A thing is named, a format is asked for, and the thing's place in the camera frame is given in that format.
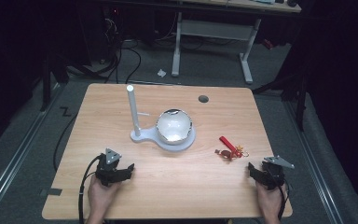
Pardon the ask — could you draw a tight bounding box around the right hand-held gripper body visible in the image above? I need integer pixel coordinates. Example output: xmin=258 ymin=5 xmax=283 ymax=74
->
xmin=260 ymin=155 xmax=296 ymax=191

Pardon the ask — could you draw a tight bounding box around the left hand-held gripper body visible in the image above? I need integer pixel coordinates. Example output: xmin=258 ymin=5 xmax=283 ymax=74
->
xmin=94 ymin=147 xmax=129 ymax=188

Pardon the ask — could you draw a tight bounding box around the red keychain with charms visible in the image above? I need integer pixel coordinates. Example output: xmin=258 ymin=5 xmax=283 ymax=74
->
xmin=213 ymin=135 xmax=251 ymax=161

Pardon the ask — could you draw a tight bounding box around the person's left hand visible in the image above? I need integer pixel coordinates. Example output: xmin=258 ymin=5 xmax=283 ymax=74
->
xmin=87 ymin=176 xmax=123 ymax=218

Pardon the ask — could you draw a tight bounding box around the person's right hand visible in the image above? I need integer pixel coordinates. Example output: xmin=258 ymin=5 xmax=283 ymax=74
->
xmin=255 ymin=181 xmax=289 ymax=218

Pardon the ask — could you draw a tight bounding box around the dark tape strip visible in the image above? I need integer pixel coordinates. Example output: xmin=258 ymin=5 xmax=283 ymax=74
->
xmin=39 ymin=187 xmax=63 ymax=197

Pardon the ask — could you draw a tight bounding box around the shiny silver bowl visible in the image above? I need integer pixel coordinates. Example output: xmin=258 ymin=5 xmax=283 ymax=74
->
xmin=155 ymin=107 xmax=195 ymax=147

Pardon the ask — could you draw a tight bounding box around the black metal stand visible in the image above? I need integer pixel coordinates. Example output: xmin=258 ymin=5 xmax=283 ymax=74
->
xmin=38 ymin=50 xmax=71 ymax=113
xmin=251 ymin=60 xmax=312 ymax=133

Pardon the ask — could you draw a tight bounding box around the white-legged wooden desk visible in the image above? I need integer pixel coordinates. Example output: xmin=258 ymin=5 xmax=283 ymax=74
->
xmin=170 ymin=0 xmax=303 ymax=86

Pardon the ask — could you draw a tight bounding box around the right hand-held gripper black cable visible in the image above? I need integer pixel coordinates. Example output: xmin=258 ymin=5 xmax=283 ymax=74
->
xmin=276 ymin=178 xmax=291 ymax=221

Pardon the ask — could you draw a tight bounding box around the hand-held gripper black cable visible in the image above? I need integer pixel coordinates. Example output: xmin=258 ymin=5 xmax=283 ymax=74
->
xmin=77 ymin=155 xmax=103 ymax=224
xmin=276 ymin=178 xmax=291 ymax=221

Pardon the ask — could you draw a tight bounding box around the left hand-held gripper black cable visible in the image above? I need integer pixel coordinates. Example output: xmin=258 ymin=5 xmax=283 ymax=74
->
xmin=77 ymin=155 xmax=103 ymax=224

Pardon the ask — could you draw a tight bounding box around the white stand with post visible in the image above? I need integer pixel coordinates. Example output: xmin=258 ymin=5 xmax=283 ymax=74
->
xmin=126 ymin=84 xmax=198 ymax=153

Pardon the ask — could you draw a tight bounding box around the metal floor rail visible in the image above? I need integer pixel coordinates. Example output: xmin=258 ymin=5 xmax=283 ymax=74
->
xmin=0 ymin=83 xmax=63 ymax=220
xmin=282 ymin=98 xmax=347 ymax=224

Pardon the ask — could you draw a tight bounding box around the thin black floor cable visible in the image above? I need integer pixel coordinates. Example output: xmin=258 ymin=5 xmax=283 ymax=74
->
xmin=52 ymin=111 xmax=79 ymax=173

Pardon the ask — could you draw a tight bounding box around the bundle of black floor cables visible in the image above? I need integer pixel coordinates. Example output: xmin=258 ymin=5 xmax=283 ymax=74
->
xmin=103 ymin=15 xmax=143 ymax=85

